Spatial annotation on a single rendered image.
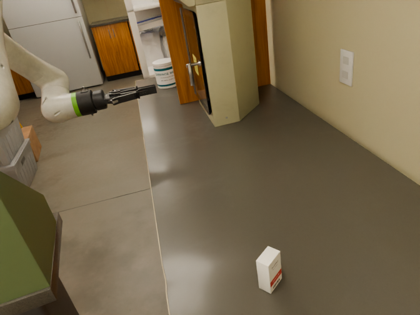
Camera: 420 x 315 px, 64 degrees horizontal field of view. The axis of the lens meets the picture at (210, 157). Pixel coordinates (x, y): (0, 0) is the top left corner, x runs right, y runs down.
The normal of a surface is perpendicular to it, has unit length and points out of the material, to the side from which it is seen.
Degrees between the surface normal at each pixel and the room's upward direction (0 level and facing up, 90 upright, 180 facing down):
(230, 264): 0
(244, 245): 1
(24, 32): 90
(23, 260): 90
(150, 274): 0
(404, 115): 90
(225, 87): 90
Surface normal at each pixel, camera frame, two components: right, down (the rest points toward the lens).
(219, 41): 0.23, 0.45
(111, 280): -0.15, -0.86
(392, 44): -0.96, 0.24
